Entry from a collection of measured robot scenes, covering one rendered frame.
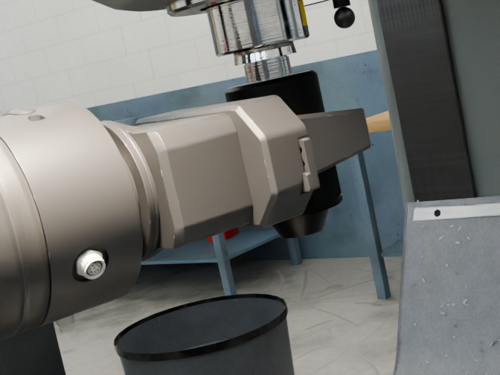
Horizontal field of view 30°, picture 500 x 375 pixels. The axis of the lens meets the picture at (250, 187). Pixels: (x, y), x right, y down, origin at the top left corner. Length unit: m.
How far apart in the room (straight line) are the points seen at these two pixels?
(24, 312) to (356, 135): 0.18
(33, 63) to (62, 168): 7.00
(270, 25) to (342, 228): 5.26
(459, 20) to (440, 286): 0.23
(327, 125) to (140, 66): 6.08
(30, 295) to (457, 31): 0.54
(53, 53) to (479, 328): 6.48
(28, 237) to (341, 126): 0.17
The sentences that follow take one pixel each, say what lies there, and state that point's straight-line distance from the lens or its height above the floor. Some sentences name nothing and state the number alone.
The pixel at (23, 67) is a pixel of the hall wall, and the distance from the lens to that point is 7.47.
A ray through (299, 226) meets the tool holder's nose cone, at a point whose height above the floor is 1.19.
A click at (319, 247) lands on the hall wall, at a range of 5.83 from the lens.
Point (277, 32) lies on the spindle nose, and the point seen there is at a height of 1.29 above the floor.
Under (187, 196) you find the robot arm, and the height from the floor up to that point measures 1.23.
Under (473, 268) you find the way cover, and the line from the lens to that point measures 0.83.
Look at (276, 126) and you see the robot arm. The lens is 0.39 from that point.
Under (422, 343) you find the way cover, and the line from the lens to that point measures 0.84.
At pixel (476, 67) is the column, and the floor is 1.23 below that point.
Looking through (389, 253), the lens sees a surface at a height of 0.23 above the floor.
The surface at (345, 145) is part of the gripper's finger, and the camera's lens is 0.45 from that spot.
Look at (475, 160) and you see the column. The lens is 0.84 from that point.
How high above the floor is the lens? 1.27
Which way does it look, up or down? 7 degrees down
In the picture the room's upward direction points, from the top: 12 degrees counter-clockwise
